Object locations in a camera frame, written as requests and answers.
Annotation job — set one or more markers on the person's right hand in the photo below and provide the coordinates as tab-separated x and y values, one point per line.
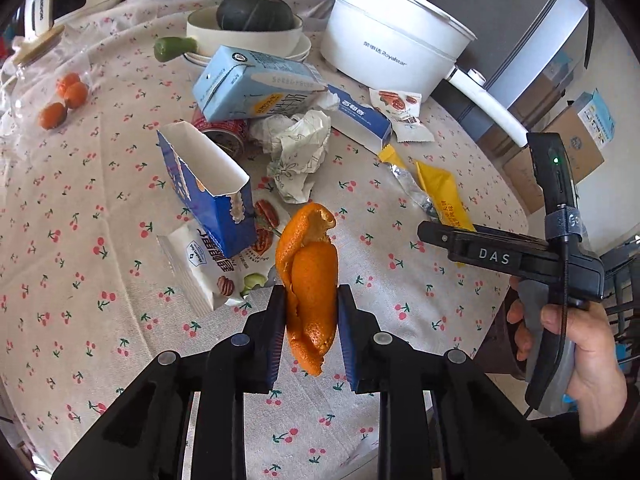
597	370

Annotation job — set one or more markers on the brown cardboard box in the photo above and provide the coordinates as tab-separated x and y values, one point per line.
522	180
575	155

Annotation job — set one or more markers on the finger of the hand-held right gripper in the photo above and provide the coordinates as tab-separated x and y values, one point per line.
440	236

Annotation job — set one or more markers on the crumpled printed paper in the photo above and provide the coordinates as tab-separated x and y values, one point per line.
295	155

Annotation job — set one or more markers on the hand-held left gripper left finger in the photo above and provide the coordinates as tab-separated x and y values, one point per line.
277	340

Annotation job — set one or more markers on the orange peel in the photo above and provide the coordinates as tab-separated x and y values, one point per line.
312	285

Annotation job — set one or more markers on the blue white carton box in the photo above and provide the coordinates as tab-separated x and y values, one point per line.
597	115

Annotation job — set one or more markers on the white electric cooking pot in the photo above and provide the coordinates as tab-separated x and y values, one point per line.
385	45

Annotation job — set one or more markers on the yellow silver wrapper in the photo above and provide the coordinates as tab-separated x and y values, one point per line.
405	177

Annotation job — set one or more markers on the silver grey refrigerator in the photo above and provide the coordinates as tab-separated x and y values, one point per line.
500	10

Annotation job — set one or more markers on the open blue snack box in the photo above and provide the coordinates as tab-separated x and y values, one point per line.
220	220

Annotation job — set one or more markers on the small white nut snack packet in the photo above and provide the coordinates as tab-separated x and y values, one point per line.
400	110

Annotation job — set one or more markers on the person's right forearm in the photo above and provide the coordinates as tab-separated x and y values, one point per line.
600	455

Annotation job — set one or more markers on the small orange fruit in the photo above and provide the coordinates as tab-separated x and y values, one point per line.
69	80
77	95
52	115

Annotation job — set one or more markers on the red drink can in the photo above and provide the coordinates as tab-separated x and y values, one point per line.
227	132

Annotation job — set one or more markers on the large white nut snack packet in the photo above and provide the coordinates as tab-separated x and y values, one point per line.
205	265

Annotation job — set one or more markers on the white plate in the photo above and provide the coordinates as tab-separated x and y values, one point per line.
197	60
300	47

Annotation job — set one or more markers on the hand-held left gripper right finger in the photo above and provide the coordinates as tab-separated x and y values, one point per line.
347	345

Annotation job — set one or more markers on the yellow packet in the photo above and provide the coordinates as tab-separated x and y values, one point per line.
442	195

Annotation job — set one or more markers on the glass jar with oranges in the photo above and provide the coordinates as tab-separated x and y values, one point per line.
30	110

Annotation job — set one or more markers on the large light blue milk carton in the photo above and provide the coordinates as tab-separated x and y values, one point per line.
240	85

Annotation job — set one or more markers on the dark green pumpkin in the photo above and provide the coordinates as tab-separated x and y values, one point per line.
255	12

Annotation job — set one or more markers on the small blue white carton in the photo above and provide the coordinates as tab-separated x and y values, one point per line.
357	117

